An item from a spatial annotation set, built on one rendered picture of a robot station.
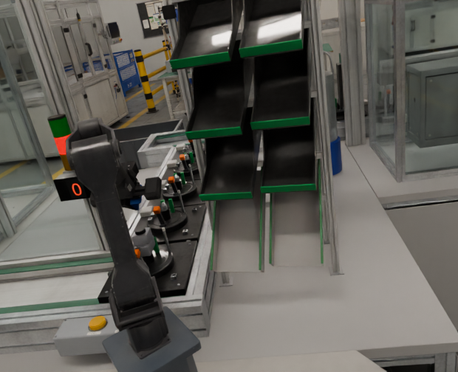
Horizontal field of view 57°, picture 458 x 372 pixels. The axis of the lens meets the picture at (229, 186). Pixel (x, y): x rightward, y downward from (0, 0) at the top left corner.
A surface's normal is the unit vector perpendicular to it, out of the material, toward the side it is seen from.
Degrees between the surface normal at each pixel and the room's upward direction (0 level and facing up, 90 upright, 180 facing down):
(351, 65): 90
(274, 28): 25
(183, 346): 0
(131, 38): 90
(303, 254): 45
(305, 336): 0
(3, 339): 90
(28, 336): 90
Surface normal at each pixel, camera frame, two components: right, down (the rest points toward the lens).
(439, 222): -0.06, 0.40
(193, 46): -0.25, -0.64
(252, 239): -0.29, -0.34
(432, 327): -0.17, -0.90
